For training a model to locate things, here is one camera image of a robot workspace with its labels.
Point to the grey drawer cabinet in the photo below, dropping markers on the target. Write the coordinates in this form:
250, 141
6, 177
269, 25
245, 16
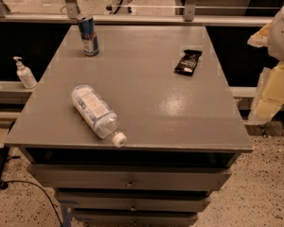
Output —
170, 120

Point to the grey drawer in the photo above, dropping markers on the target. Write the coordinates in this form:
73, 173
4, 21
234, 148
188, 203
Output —
135, 218
133, 201
130, 177

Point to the metal railing frame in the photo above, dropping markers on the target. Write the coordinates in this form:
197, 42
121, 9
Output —
204, 12

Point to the middle grey drawer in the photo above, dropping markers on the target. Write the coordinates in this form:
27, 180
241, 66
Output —
133, 201

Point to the white pump sanitizer bottle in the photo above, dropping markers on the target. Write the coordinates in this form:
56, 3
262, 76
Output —
24, 74

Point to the black rxbar chocolate wrapper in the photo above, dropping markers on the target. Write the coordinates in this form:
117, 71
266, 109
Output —
188, 62

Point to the blue silver energy drink can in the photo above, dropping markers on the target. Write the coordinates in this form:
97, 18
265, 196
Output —
88, 35

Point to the clear blue-label plastic bottle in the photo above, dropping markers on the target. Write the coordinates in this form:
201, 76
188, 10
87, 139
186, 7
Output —
98, 114

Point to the bottom grey drawer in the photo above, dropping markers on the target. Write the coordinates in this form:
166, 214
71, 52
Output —
135, 218

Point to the black stand leg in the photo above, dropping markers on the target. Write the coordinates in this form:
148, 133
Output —
0, 167

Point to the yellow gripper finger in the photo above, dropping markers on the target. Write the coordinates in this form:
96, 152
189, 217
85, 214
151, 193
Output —
260, 38
269, 96

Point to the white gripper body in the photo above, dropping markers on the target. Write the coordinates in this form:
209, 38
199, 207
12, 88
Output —
283, 35

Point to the top grey drawer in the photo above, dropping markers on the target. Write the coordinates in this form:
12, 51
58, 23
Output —
130, 177

